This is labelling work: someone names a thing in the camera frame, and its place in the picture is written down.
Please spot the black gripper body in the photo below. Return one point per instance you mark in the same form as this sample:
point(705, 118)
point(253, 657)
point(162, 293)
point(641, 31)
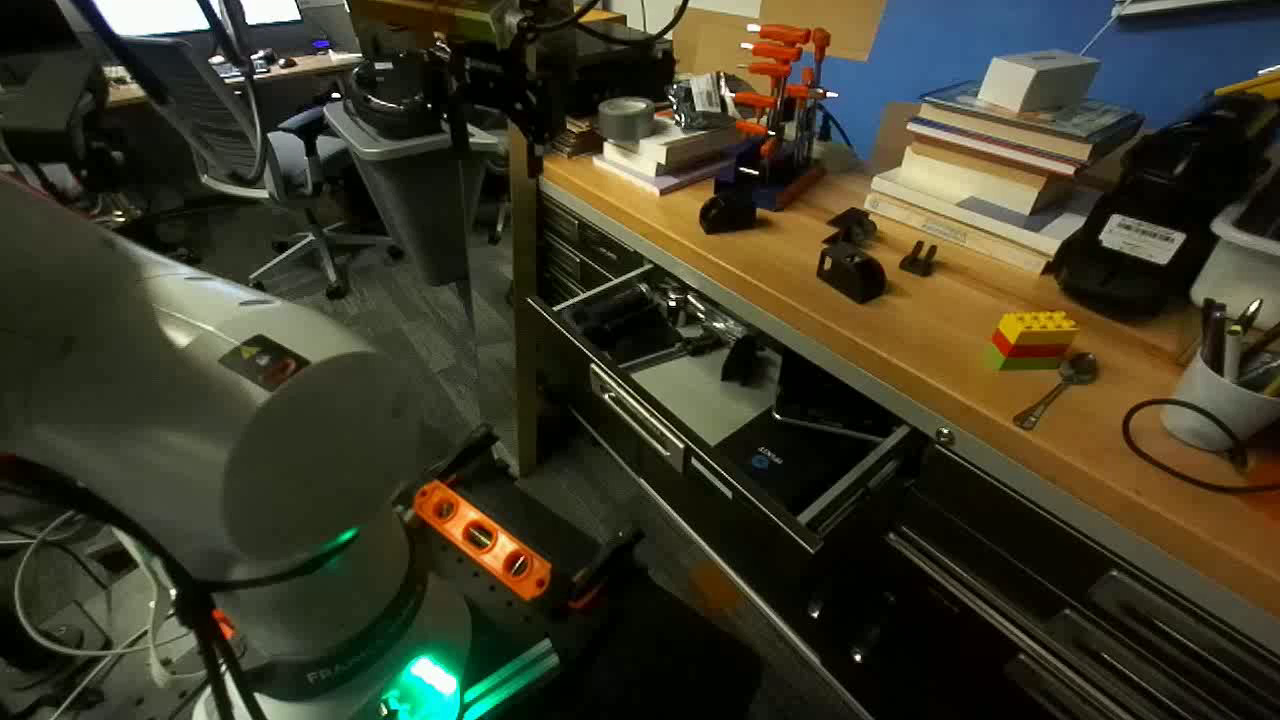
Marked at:
point(520, 80)

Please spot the black angular plastic part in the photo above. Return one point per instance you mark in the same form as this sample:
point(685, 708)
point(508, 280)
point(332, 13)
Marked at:
point(730, 207)

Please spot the black blocky plastic part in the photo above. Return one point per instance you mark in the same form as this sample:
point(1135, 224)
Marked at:
point(851, 273)

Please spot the black tiny forked part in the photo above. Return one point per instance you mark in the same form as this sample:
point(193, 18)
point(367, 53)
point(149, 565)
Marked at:
point(916, 259)

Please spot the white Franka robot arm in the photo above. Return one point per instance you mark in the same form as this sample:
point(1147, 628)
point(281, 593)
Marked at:
point(201, 440)

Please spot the closed drawer bank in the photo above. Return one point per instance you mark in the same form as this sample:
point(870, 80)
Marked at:
point(581, 244)
point(1042, 601)

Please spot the open workbench drawer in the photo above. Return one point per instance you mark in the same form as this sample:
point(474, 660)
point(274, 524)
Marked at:
point(641, 418)

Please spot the black bin bag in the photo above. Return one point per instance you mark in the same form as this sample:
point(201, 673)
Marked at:
point(399, 95)

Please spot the grey trash bin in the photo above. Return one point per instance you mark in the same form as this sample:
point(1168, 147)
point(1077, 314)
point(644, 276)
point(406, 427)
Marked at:
point(406, 187)

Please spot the silver foil bag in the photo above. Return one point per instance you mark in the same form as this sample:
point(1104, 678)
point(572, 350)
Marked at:
point(700, 100)

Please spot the background office desk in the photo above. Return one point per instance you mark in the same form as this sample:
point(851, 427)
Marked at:
point(286, 65)

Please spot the grey office chair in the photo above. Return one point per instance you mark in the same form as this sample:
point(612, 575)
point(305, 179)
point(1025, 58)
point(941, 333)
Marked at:
point(302, 174)

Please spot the dark hand tools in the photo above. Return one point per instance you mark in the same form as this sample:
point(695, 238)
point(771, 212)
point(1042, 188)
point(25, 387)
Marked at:
point(623, 323)

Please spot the silver metal tools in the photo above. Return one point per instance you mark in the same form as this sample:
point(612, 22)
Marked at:
point(700, 323)

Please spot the brown cork board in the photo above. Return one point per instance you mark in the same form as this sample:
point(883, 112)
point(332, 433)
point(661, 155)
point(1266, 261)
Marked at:
point(835, 22)

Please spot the lit computer monitor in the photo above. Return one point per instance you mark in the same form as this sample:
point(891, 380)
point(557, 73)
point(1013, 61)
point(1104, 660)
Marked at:
point(175, 13)

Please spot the black clip part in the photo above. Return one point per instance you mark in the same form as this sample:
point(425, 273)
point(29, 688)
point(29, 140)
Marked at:
point(744, 356)

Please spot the white paper sheet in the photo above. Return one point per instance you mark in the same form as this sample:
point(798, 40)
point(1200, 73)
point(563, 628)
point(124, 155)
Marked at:
point(695, 394)

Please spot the small blue item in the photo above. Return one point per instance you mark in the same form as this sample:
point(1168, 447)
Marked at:
point(761, 462)

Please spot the orange spirit level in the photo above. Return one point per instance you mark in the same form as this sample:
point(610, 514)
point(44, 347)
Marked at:
point(483, 533)

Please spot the tall stack of books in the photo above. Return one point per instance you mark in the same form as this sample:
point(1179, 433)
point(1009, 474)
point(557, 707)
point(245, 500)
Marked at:
point(992, 167)

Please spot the small white box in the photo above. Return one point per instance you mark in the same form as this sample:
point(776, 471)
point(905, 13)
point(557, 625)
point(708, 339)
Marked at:
point(1036, 80)

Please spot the yellow red green lego block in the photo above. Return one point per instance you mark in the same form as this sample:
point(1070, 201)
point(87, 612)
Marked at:
point(1029, 343)

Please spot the metal spoon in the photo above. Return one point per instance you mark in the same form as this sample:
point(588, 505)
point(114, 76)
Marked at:
point(1062, 387)

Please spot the black device with white label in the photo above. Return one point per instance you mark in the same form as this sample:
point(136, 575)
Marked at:
point(1147, 212)

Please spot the white plastic tub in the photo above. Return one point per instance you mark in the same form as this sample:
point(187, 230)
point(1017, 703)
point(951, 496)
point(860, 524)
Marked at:
point(1241, 261)

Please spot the pens and tools bunch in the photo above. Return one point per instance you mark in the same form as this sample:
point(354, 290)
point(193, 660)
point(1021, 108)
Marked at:
point(1234, 333)

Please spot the white pen cup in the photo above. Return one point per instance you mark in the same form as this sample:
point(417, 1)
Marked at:
point(1213, 405)

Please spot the grey duct tape roll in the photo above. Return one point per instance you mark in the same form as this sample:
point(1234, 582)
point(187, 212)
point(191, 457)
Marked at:
point(624, 120)

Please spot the wooden frame post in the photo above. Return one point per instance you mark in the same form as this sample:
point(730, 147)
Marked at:
point(520, 293)

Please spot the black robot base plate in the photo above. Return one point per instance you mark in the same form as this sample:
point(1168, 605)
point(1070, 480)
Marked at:
point(564, 546)

